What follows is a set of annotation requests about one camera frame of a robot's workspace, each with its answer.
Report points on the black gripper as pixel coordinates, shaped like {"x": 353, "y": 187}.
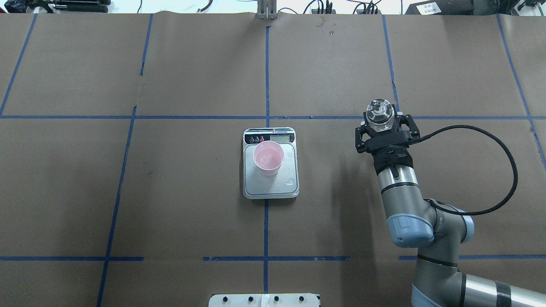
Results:
{"x": 410, "y": 126}

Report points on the pink paper cup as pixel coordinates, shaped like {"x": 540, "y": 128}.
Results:
{"x": 268, "y": 156}

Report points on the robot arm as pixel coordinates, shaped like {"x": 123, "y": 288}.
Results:
{"x": 436, "y": 229}

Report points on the silver kitchen scale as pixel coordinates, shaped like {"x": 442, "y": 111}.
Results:
{"x": 284, "y": 185}

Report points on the black box with label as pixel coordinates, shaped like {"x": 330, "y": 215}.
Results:
{"x": 441, "y": 7}

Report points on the black folded tripod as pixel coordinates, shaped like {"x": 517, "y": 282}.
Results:
{"x": 52, "y": 6}

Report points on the aluminium frame post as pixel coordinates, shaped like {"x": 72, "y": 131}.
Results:
{"x": 267, "y": 10}

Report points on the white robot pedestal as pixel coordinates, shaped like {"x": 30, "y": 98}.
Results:
{"x": 266, "y": 300}

